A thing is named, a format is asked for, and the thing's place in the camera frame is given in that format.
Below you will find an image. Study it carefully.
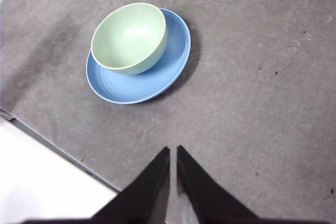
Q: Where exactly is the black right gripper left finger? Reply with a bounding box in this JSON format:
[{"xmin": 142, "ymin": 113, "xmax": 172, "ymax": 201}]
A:
[{"xmin": 91, "ymin": 146, "xmax": 171, "ymax": 221}]

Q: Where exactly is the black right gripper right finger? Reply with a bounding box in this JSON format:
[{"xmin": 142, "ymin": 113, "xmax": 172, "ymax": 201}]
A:
[{"xmin": 176, "ymin": 145, "xmax": 257, "ymax": 221}]

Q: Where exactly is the blue round plate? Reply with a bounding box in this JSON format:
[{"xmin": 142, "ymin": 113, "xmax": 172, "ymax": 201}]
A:
[{"xmin": 85, "ymin": 8, "xmax": 192, "ymax": 105}]

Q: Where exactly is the green ribbed bowl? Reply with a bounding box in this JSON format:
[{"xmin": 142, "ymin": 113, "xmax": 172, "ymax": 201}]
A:
[{"xmin": 90, "ymin": 2, "xmax": 169, "ymax": 76}]

